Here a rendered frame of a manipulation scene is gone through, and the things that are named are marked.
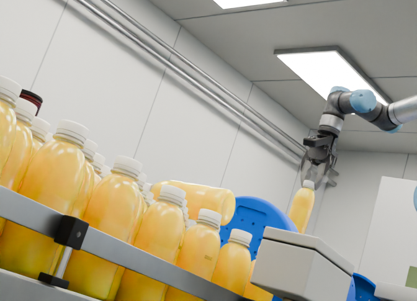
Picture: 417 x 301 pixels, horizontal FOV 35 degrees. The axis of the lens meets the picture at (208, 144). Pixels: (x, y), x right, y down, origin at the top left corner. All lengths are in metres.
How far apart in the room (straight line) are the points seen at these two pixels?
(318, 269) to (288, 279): 0.06
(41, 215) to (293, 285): 0.48
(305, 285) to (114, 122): 4.62
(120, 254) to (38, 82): 4.36
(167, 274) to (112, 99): 4.67
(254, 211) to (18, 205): 0.91
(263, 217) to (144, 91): 4.35
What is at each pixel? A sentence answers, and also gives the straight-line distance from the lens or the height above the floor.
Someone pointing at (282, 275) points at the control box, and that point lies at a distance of 1.11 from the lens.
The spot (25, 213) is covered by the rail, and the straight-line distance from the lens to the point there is 0.75.
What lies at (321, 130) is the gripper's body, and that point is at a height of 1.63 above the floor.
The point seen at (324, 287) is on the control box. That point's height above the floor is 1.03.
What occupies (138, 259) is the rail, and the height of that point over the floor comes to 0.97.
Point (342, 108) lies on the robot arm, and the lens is 2.21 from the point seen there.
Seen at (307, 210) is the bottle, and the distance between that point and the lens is 2.14.
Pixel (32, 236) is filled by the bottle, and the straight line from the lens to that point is 0.79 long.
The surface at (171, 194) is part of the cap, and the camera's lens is 1.01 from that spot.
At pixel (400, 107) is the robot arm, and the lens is 2.19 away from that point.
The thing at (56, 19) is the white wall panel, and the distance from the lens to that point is 5.33.
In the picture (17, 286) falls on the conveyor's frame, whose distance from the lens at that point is 0.74.
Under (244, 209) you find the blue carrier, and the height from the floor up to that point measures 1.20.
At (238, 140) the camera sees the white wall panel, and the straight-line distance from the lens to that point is 6.73.
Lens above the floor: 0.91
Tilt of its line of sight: 15 degrees up
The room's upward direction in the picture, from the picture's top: 18 degrees clockwise
